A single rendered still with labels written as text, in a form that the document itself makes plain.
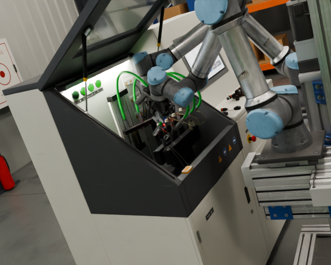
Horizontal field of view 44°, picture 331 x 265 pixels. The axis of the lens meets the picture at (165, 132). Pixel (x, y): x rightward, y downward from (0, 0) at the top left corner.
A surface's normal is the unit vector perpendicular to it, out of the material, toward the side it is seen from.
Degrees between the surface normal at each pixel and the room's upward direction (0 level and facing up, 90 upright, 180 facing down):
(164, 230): 90
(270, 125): 98
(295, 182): 90
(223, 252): 90
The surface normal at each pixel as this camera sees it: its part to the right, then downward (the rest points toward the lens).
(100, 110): 0.83, -0.08
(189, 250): -0.48, 0.41
